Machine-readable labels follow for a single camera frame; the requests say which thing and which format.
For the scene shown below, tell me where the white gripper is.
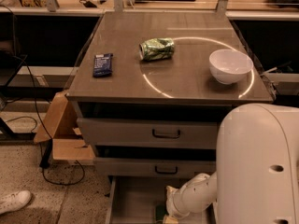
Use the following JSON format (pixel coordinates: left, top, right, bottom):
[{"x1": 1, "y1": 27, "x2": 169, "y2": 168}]
[{"x1": 163, "y1": 186, "x2": 195, "y2": 224}]

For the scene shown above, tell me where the green yellow sponge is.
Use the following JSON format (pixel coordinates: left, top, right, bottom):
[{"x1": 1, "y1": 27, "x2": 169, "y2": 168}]
[{"x1": 155, "y1": 204, "x2": 168, "y2": 224}]

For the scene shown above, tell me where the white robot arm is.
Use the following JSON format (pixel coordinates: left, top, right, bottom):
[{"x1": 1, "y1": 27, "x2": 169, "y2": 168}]
[{"x1": 166, "y1": 104, "x2": 299, "y2": 224}]

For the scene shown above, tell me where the open bottom grey drawer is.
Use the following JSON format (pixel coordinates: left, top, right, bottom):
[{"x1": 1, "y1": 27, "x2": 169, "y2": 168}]
[{"x1": 106, "y1": 174, "x2": 218, "y2": 224}]

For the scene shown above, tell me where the middle grey drawer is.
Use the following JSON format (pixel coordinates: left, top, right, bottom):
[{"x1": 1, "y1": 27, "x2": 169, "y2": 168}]
[{"x1": 93, "y1": 158, "x2": 216, "y2": 178}]

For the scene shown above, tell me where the top grey drawer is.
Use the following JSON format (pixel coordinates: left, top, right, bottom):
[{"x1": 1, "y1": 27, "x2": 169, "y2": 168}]
[{"x1": 78, "y1": 118, "x2": 218, "y2": 149}]

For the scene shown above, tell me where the grey drawer cabinet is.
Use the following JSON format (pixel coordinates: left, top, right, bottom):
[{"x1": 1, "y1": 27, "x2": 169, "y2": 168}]
[{"x1": 65, "y1": 10, "x2": 275, "y2": 179}]

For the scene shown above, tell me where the brown cardboard box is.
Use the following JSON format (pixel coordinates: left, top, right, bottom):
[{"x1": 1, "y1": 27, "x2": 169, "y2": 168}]
[{"x1": 34, "y1": 91, "x2": 94, "y2": 165}]

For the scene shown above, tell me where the white bowl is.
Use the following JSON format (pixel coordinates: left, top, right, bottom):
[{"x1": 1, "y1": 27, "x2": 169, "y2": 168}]
[{"x1": 209, "y1": 49, "x2": 253, "y2": 85}]

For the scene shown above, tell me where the white sneaker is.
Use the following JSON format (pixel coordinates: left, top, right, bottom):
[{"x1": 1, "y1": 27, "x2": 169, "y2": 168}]
[{"x1": 0, "y1": 190, "x2": 32, "y2": 215}]

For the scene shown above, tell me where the dark blue snack bar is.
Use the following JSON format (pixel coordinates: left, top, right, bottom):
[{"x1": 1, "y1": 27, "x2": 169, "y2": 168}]
[{"x1": 93, "y1": 53, "x2": 113, "y2": 77}]

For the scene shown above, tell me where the black middle drawer handle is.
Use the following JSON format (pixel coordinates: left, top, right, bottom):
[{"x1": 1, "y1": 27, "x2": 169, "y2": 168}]
[{"x1": 154, "y1": 166, "x2": 178, "y2": 175}]

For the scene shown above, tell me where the black drawer handle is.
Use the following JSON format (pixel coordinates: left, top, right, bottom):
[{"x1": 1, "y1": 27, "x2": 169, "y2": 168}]
[
  {"x1": 154, "y1": 166, "x2": 178, "y2": 175},
  {"x1": 151, "y1": 129, "x2": 181, "y2": 139}
]

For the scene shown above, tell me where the black top drawer handle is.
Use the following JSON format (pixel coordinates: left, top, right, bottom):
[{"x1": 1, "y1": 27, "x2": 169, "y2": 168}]
[{"x1": 151, "y1": 129, "x2": 181, "y2": 139}]

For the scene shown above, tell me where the black floor cable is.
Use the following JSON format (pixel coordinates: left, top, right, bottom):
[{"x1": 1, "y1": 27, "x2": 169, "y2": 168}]
[{"x1": 0, "y1": 54, "x2": 86, "y2": 187}]

